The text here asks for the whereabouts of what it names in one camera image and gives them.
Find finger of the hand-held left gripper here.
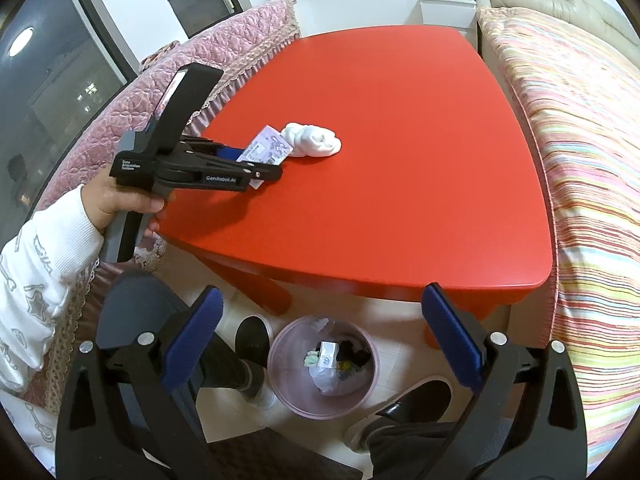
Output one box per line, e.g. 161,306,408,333
162,156,284,194
181,136,247,162

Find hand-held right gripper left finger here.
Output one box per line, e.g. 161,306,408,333
55,285,225,480

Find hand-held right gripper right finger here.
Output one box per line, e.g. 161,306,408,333
421,282,588,480

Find purple printed packet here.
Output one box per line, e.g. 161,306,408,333
237,125,293,189

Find pink plastic waste bin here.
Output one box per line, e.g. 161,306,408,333
267,316,380,421

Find black cloth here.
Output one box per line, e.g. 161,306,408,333
339,341,372,367

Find person's left forearm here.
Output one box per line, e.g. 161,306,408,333
0,185,102,393

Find person's left hand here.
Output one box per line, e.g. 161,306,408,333
81,174,166,237

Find black slipper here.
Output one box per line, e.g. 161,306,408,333
235,316,277,409
349,380,453,454

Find pink floral cushion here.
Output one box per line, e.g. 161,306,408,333
140,42,179,72

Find white rolled sock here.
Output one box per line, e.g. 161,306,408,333
281,122,343,160

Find person's right leg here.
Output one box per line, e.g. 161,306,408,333
367,422,461,480

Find white plastic bag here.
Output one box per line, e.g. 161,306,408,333
305,355,368,397

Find large dark window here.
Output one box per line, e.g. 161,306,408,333
0,0,142,211

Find red table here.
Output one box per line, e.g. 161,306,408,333
157,27,553,352

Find striped bed sheet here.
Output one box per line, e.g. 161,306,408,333
475,5,640,461

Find white nightstand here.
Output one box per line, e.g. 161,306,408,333
419,0,476,37

